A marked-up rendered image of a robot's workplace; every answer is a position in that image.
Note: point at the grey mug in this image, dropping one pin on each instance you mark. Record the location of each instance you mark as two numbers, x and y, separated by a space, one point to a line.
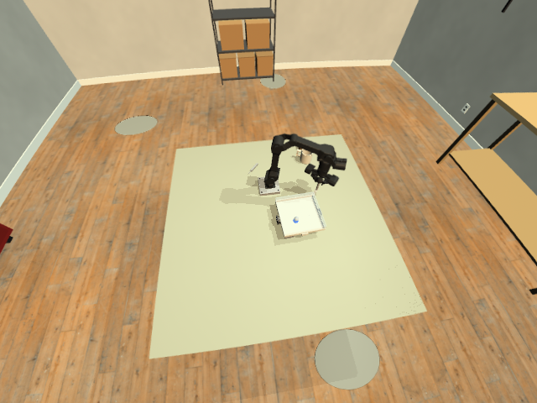
304 159

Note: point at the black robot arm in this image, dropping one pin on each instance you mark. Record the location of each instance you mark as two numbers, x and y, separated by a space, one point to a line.
325 154

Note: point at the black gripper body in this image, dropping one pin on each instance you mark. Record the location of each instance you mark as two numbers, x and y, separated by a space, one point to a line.
331 179

